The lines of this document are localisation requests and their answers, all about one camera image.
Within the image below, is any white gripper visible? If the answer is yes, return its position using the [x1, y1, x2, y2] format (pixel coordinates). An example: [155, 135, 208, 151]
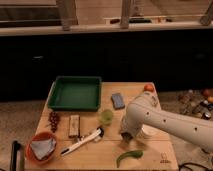
[120, 115, 142, 138]

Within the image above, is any orange bowl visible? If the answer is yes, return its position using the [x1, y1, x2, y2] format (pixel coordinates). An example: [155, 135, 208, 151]
[25, 132, 57, 165]

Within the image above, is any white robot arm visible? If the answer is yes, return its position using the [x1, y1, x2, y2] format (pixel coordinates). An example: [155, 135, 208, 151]
[120, 91, 213, 152]

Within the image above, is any green plastic tray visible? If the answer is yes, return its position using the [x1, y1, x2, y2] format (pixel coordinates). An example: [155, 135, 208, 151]
[48, 76, 102, 111]

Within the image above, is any red grape bunch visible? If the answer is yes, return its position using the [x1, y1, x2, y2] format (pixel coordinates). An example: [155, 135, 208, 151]
[48, 111, 60, 133]

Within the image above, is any wooden block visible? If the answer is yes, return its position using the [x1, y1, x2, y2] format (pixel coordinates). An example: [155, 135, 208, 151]
[69, 115, 80, 138]

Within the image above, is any orange fruit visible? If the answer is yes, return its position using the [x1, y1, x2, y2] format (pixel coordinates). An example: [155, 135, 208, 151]
[144, 83, 154, 92]

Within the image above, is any green chili pepper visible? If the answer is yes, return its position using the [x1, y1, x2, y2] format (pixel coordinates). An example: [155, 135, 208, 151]
[116, 150, 143, 168]

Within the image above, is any blue sponge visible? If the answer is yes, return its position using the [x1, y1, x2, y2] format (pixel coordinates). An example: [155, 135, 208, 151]
[111, 93, 125, 109]

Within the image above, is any small metal cup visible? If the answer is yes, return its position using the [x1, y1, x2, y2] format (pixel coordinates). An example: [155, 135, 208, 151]
[121, 132, 133, 141]

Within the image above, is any grey cloth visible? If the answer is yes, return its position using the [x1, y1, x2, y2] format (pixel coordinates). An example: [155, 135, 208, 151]
[30, 138, 56, 160]

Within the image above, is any white handled kitchen tool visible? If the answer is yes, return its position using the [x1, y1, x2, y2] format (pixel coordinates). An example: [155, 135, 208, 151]
[60, 127, 104, 156]

